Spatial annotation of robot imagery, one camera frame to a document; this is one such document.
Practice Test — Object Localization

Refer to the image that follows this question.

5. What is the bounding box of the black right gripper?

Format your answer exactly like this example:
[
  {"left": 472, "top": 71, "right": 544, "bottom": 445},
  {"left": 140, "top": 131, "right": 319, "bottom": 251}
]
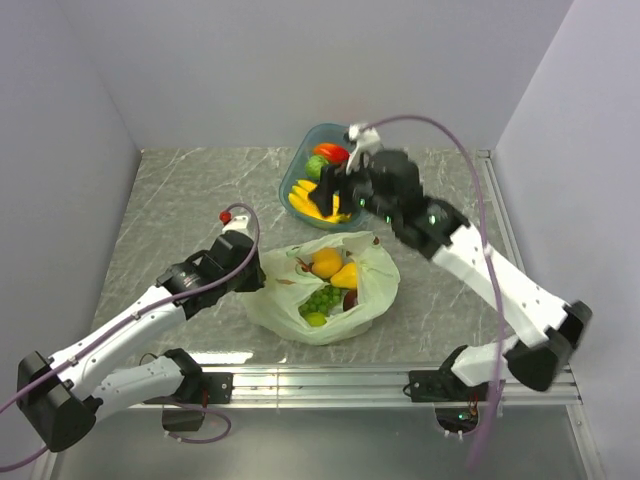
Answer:
[{"left": 308, "top": 150, "right": 399, "bottom": 225}]

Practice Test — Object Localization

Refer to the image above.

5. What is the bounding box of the yellow banana bunch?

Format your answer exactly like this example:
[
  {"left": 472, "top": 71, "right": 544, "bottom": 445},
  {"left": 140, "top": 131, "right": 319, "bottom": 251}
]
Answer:
[{"left": 287, "top": 178, "right": 352, "bottom": 224}]

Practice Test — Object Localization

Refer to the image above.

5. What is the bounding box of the orange round fruit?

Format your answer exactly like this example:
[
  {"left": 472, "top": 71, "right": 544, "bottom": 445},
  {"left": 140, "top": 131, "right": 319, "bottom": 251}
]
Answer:
[{"left": 311, "top": 248, "right": 343, "bottom": 279}]

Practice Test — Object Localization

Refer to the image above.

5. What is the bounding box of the pale green plastic bag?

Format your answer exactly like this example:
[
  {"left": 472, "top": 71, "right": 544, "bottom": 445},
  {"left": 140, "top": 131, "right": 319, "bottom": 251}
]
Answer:
[{"left": 240, "top": 231, "right": 400, "bottom": 345}]

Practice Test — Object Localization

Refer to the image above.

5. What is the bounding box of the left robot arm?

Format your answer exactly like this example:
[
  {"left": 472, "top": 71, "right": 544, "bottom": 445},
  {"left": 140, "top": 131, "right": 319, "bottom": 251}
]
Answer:
[{"left": 16, "top": 230, "right": 265, "bottom": 452}]

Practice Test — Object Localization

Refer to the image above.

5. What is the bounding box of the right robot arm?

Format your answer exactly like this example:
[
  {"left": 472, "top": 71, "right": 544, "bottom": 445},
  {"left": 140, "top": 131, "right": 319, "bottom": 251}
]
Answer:
[{"left": 309, "top": 150, "right": 593, "bottom": 400}]

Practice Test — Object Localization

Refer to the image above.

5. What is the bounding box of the green round fruit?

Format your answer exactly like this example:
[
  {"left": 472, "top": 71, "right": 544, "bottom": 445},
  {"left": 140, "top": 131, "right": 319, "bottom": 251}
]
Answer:
[{"left": 305, "top": 155, "right": 329, "bottom": 181}]

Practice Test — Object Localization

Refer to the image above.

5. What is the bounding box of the green fruit in bag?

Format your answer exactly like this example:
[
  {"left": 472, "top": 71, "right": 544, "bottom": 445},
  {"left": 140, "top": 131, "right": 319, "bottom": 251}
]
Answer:
[{"left": 304, "top": 312, "right": 327, "bottom": 328}]

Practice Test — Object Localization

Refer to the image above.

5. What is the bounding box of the dark red fruit in bag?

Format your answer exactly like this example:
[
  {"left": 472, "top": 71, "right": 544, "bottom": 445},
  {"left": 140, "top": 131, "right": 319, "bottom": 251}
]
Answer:
[{"left": 342, "top": 290, "right": 358, "bottom": 311}]

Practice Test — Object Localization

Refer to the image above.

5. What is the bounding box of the red orange mango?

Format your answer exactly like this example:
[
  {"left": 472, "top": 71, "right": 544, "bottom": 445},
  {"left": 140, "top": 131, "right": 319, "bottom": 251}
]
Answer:
[{"left": 312, "top": 142, "right": 350, "bottom": 164}]

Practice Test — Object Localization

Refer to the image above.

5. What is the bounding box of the teal plastic tray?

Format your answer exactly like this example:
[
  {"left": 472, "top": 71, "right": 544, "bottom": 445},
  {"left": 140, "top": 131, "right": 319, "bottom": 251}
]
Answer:
[{"left": 278, "top": 122, "right": 371, "bottom": 232}]

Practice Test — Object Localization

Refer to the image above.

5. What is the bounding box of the green grape bunch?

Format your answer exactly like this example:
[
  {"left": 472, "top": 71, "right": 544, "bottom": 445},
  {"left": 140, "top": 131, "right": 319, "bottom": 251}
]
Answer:
[{"left": 298, "top": 284, "right": 346, "bottom": 316}]

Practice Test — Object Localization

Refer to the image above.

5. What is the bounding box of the yellow pear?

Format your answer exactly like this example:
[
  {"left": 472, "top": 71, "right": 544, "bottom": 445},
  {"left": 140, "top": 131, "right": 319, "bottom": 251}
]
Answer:
[{"left": 330, "top": 262, "right": 358, "bottom": 290}]

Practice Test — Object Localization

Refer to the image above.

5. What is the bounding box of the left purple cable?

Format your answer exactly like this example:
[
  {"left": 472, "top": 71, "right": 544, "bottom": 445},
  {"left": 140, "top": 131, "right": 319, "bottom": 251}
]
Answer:
[{"left": 0, "top": 202, "right": 261, "bottom": 472}]

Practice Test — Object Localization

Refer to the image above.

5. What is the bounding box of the purple cable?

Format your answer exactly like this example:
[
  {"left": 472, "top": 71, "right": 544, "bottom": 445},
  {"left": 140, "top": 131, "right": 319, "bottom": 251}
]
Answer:
[
  {"left": 369, "top": 114, "right": 506, "bottom": 471},
  {"left": 0, "top": 202, "right": 261, "bottom": 472}
]

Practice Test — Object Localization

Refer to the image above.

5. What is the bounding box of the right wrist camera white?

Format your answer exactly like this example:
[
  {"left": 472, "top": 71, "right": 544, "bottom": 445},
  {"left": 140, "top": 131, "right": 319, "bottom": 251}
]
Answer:
[{"left": 345, "top": 124, "right": 382, "bottom": 175}]

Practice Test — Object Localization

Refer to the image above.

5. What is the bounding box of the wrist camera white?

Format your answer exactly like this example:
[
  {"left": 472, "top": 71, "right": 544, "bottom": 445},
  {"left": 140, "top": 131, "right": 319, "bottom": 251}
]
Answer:
[
  {"left": 219, "top": 211, "right": 252, "bottom": 237},
  {"left": 345, "top": 124, "right": 382, "bottom": 175}
]

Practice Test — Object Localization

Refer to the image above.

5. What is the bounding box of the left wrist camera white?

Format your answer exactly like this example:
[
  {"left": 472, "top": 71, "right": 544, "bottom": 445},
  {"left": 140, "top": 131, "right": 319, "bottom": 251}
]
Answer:
[{"left": 219, "top": 211, "right": 252, "bottom": 237}]

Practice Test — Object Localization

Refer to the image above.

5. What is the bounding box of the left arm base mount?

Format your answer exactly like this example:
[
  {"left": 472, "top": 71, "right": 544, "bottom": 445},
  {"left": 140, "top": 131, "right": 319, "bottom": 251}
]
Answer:
[{"left": 144, "top": 372, "right": 234, "bottom": 444}]

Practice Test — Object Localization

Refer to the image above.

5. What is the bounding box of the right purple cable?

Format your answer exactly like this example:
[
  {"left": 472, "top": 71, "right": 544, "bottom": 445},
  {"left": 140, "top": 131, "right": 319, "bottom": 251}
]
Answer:
[{"left": 369, "top": 114, "right": 506, "bottom": 471}]

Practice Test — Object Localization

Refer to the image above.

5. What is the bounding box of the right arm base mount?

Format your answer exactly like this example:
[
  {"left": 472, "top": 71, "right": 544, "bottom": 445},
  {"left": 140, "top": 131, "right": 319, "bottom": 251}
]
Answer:
[{"left": 403, "top": 343, "right": 506, "bottom": 439}]

